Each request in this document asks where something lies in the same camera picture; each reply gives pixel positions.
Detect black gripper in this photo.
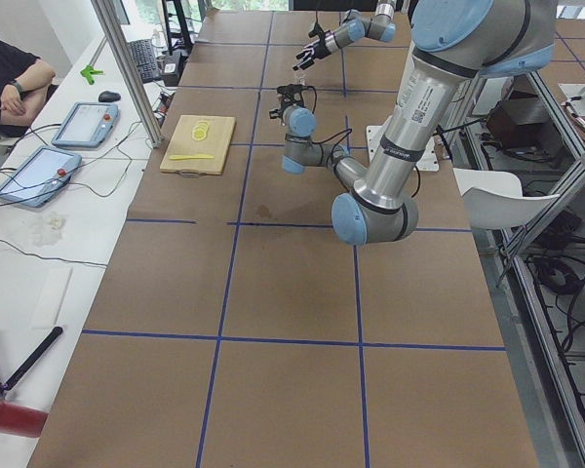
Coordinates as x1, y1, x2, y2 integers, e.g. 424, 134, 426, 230
269, 84, 308, 120
292, 30, 333, 71

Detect clear glass shaker cup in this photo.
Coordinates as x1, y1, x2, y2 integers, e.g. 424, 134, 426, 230
293, 70, 306, 91

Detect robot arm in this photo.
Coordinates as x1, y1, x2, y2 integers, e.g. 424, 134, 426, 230
269, 0, 557, 246
292, 1, 417, 71

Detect lemon slices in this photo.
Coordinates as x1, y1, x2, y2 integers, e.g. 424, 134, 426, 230
191, 120, 211, 141

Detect wooden cutting board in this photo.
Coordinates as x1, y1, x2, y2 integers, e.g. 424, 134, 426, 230
160, 115, 236, 176

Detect yellow plastic knife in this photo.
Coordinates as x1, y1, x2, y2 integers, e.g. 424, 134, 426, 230
168, 153, 215, 161

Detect black keyboard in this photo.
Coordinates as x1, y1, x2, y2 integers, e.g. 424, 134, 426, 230
127, 39, 162, 83

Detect black computer mouse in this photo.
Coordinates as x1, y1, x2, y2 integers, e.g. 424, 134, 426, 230
97, 91, 121, 103

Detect green plastic clamp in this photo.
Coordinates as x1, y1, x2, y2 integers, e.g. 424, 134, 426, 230
80, 64, 103, 85

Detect far teach pendant tablet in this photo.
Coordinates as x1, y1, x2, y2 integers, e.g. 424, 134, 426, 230
52, 102, 119, 149

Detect teach pendant tablet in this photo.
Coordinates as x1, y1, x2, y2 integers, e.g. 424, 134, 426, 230
52, 102, 119, 149
0, 146, 82, 208

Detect white chair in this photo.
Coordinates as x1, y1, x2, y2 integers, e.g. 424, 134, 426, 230
453, 168, 560, 229

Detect near teach pendant tablet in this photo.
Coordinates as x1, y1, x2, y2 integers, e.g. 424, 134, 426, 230
0, 146, 82, 208

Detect seated person in black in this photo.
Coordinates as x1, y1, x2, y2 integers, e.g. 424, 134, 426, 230
0, 40, 56, 137

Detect crumpled white tissue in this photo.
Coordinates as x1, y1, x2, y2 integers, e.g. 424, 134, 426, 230
29, 212, 66, 247

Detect black rod tool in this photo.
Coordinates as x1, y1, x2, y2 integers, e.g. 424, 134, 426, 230
2, 326, 63, 391

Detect red cylinder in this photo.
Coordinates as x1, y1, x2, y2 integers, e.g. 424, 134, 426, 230
0, 400, 48, 438

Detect aluminium frame post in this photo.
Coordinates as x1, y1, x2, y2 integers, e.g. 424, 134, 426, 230
91, 0, 163, 148

